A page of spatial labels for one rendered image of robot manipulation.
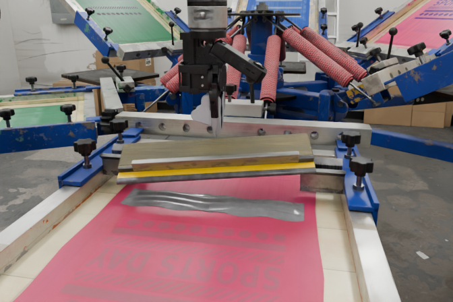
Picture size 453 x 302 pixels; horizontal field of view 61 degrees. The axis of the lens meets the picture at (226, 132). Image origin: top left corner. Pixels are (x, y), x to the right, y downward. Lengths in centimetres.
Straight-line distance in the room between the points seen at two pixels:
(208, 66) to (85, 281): 41
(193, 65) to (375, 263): 45
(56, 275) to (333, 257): 42
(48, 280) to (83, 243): 9
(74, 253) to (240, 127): 53
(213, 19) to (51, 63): 533
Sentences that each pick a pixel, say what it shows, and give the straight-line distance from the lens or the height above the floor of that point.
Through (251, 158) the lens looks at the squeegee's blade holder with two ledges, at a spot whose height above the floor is 105.
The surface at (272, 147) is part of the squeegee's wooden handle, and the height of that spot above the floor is 106.
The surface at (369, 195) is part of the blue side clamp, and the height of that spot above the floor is 100.
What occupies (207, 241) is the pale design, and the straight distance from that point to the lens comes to 66.
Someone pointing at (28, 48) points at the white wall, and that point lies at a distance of 616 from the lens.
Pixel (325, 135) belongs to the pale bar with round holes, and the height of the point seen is 102.
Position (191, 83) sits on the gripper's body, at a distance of 75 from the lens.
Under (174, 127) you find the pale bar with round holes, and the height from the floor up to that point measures 102.
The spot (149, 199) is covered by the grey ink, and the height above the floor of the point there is 96.
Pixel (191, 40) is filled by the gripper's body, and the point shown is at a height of 127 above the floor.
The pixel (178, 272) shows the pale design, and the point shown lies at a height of 96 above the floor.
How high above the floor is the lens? 132
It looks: 18 degrees down
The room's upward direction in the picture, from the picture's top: straight up
